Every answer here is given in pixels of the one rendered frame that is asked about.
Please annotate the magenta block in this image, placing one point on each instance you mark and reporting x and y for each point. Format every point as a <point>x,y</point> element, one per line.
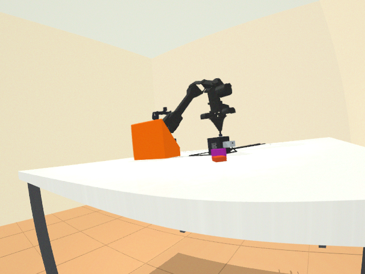
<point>217,152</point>

